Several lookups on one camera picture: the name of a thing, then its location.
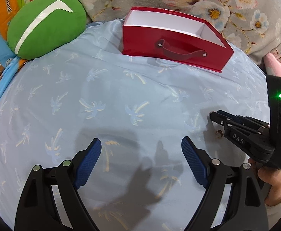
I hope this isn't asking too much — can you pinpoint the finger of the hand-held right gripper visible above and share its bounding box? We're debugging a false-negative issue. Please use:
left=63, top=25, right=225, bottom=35
left=221, top=123, right=272, bottom=160
left=209, top=110, right=271, bottom=133

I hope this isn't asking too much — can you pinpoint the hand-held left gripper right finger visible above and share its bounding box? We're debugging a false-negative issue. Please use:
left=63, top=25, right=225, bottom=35
left=181, top=136, right=268, bottom=231

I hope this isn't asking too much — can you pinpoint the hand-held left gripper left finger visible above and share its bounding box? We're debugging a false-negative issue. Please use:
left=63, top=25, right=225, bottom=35
left=14, top=138, right=102, bottom=231

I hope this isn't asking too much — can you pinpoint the red box with strap handle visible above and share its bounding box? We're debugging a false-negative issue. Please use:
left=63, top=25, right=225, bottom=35
left=121, top=6, right=235, bottom=74

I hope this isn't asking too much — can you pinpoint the person's right hand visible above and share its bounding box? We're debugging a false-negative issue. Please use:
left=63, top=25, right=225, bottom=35
left=248, top=157, right=281, bottom=206

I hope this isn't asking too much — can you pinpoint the pink white plush toy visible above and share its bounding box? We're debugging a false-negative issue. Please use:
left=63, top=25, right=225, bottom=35
left=263, top=52, right=281, bottom=115

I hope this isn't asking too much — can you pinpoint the light blue palm-print sheet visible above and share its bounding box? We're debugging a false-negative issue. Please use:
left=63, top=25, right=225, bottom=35
left=0, top=19, right=281, bottom=231

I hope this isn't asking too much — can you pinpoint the grey floral blanket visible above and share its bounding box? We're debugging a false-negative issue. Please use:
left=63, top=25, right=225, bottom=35
left=47, top=0, right=281, bottom=65

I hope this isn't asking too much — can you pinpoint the green round pillow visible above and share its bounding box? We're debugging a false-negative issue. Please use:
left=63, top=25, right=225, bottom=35
left=7, top=0, right=87, bottom=60

